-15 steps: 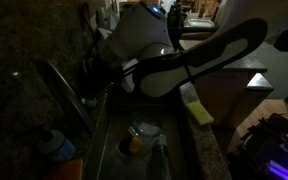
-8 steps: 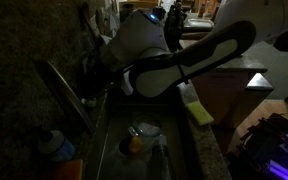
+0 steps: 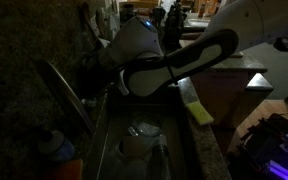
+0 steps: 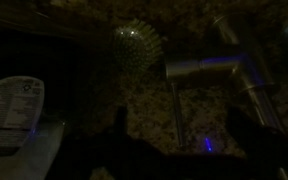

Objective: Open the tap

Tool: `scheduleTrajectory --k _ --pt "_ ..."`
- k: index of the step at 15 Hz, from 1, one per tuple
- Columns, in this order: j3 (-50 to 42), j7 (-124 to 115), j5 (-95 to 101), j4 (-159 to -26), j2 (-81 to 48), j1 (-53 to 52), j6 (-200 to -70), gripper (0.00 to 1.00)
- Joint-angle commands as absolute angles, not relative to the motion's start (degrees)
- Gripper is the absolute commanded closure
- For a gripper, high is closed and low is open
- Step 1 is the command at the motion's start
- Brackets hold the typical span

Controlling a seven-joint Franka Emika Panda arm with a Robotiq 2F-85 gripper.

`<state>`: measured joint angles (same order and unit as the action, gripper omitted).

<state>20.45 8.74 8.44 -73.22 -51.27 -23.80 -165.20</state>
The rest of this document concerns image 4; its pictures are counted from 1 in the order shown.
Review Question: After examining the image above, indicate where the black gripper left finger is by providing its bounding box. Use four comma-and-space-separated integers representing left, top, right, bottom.
113, 105, 130, 141

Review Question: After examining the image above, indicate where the white bottle with label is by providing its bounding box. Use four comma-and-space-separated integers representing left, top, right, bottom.
0, 75, 69, 180

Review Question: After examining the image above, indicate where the steel kitchen faucet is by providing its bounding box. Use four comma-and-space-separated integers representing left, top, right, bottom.
165, 14, 286, 134

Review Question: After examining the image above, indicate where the thin steel tap lever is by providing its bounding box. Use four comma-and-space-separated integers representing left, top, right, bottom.
169, 81, 188, 149

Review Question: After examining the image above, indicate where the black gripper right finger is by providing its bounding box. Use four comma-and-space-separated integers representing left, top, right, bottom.
225, 107, 268, 158

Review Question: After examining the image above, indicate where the spiky round dish brush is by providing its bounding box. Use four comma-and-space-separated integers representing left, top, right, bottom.
111, 17, 164, 74

